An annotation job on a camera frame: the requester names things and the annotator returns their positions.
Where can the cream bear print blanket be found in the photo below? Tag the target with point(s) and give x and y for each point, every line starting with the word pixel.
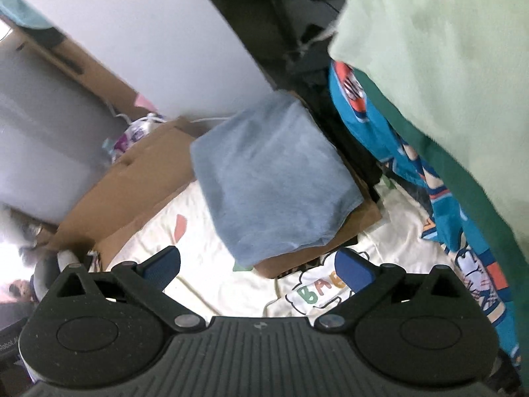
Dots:
pixel 198 256

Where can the purple white refill bag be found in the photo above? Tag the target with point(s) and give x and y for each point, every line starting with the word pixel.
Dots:
pixel 132 134

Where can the light teal cloth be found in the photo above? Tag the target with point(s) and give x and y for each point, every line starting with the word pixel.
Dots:
pixel 20 12

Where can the dark green cloth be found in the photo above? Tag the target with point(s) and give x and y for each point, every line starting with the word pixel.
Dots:
pixel 454 182

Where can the grey upright mattress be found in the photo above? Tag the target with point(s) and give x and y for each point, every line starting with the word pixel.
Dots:
pixel 41 132

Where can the brown board panel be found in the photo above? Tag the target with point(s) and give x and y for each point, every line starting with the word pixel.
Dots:
pixel 82 70

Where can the brown cardboard sheet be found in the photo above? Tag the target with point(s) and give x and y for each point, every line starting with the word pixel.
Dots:
pixel 124 182

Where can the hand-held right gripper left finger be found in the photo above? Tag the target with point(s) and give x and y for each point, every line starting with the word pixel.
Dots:
pixel 163 271

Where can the blue denim pants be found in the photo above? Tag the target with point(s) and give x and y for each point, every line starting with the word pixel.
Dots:
pixel 268 173

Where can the grey neck pillow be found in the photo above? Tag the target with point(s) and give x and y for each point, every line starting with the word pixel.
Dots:
pixel 66 256

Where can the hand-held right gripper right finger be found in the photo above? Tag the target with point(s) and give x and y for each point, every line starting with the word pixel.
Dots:
pixel 355 273

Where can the brown folded cloth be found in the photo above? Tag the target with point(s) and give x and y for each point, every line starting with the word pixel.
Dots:
pixel 301 260

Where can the blue cartoon print cloth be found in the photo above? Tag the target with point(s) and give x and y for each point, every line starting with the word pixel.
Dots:
pixel 372 132

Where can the light green cloth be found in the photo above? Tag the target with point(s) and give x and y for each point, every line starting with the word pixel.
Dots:
pixel 434 49

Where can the black clothing pile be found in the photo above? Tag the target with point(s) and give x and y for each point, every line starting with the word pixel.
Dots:
pixel 314 29

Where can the brown teddy bear toy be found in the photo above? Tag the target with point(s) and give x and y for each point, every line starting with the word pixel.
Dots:
pixel 20 289

